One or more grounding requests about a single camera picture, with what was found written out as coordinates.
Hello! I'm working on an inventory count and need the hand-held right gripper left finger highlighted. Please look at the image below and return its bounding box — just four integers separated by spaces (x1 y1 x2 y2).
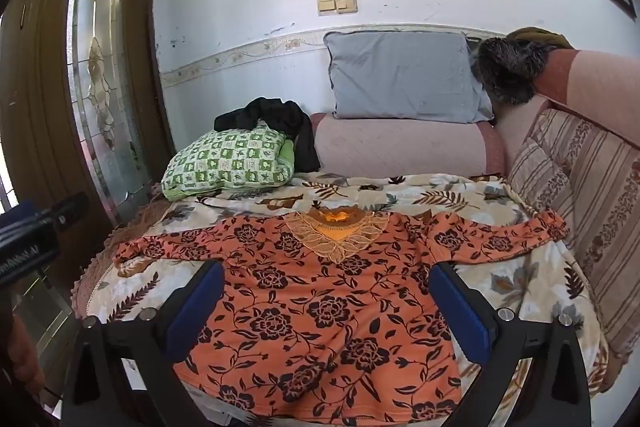
60 259 226 427

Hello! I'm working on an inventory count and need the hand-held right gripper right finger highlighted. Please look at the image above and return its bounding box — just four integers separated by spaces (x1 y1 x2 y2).
429 262 607 427

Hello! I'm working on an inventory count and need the orange floral blouse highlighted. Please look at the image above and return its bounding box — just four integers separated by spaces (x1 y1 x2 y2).
113 206 570 426

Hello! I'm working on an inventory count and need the person's left forearm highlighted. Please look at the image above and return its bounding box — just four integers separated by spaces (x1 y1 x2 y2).
0 307 46 400

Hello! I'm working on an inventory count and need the leaf print blanket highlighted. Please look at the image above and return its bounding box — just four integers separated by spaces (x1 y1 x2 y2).
72 171 608 427

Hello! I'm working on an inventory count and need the green checkered pillow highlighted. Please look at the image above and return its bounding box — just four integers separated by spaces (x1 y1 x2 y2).
161 119 297 202

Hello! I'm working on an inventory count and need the wooden door with glass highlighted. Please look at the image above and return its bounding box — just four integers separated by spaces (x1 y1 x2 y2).
0 0 175 403

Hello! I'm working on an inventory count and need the striped floral cushion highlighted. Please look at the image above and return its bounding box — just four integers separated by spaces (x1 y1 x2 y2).
506 108 640 358

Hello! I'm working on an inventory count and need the black cloth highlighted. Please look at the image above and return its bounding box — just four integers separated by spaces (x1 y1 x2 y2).
214 97 322 174

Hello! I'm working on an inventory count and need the grey pillow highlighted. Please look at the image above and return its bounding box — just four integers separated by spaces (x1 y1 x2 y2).
323 30 496 124

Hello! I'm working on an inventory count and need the dark fuzzy cushion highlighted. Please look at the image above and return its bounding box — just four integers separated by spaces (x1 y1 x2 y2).
475 36 558 106

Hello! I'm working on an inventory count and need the olive cloth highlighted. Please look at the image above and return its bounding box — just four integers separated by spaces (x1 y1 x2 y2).
506 27 575 54

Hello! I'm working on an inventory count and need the beige wall switch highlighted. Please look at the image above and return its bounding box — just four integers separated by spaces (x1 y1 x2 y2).
318 0 359 16

